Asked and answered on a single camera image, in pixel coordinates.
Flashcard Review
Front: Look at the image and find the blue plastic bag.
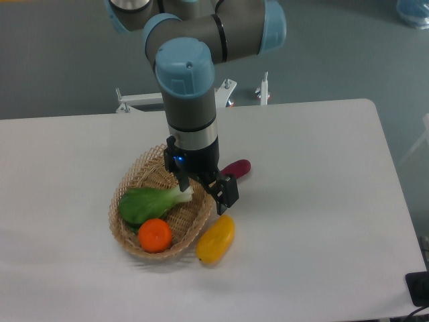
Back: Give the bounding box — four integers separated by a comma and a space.
396, 0, 428, 30

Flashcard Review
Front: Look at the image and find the orange fruit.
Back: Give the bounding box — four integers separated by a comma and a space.
137, 219, 172, 253

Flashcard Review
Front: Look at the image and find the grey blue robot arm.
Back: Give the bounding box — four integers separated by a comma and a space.
105, 1, 286, 214

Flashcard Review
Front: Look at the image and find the black device at table edge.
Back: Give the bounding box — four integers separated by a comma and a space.
405, 271, 428, 307

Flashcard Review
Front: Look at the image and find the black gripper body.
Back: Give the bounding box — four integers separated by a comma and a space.
164, 136, 219, 182

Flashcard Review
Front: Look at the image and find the purple sweet potato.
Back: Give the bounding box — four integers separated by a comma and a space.
220, 159, 251, 180

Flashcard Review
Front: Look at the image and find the woven wicker basket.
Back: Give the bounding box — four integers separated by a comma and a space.
109, 144, 214, 260

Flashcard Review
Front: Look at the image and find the white metal robot stand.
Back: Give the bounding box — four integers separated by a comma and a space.
115, 72, 271, 113

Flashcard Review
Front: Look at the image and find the yellow mango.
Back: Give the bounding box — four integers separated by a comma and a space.
196, 214, 235, 264

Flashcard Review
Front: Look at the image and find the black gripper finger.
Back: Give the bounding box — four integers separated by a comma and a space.
172, 157, 190, 193
196, 171, 239, 215

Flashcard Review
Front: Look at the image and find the green bok choy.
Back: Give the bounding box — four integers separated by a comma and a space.
118, 186, 194, 233

